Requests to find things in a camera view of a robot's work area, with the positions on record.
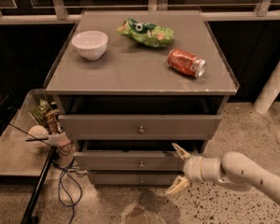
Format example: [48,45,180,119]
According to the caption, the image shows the clear plastic bin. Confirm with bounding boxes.
[0,89,70,176]

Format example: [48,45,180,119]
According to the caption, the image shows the red soda can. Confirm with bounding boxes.
[167,49,206,78]

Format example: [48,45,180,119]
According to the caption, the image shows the white ceramic bowl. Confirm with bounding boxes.
[71,31,108,61]

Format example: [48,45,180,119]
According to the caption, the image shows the green chip bag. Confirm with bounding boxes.
[117,18,174,48]

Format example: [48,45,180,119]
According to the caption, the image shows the grey drawer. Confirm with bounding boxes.
[72,140,206,172]
[88,171,180,186]
[59,115,221,140]

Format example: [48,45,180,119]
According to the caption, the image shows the brown snack packet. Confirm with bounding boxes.
[45,109,62,134]

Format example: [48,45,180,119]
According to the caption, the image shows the white round ball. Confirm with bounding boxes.
[25,125,49,153]

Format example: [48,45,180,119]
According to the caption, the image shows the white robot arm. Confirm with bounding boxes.
[165,143,280,206]

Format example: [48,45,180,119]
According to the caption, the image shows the grey top drawer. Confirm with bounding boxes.
[59,115,221,140]

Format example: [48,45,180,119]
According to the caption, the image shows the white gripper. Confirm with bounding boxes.
[165,143,203,195]

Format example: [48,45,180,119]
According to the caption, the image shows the grey drawer cabinet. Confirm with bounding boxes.
[42,10,240,187]

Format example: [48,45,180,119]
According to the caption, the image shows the metal window railing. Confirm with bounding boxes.
[0,0,280,24]

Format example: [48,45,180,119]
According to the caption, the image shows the grey bottom drawer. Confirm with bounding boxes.
[88,171,180,186]

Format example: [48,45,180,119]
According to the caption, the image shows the black metal stand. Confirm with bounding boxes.
[21,147,56,224]

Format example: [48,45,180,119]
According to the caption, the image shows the green snack packet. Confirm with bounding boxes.
[29,99,51,125]

